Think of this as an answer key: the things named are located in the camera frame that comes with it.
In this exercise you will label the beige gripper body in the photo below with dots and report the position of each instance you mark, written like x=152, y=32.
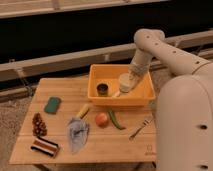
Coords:
x=136, y=73

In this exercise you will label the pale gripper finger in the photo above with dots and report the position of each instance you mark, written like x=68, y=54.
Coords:
x=116, y=94

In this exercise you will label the white cup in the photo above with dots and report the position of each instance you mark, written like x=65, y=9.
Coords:
x=125, y=83

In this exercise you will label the dark brown cup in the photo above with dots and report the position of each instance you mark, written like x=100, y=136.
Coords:
x=102, y=89

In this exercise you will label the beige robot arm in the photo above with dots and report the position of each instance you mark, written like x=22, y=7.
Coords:
x=184, y=112

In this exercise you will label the yellow plastic tray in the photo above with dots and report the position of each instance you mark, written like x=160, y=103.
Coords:
x=109, y=74

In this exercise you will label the green chili pepper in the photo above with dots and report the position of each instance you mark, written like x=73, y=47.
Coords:
x=114, y=120

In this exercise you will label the red orange apple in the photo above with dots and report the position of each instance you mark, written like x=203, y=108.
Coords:
x=101, y=120

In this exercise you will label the silver fork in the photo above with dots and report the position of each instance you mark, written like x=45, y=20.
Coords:
x=145, y=123

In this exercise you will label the green sponge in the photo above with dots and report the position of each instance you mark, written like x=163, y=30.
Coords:
x=52, y=105

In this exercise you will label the brown pine cone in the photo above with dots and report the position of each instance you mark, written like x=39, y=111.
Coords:
x=39, y=126

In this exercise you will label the striped brown white cloth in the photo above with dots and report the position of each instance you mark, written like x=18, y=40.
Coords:
x=45, y=146

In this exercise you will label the trowel with yellow handle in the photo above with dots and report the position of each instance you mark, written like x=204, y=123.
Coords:
x=78, y=130

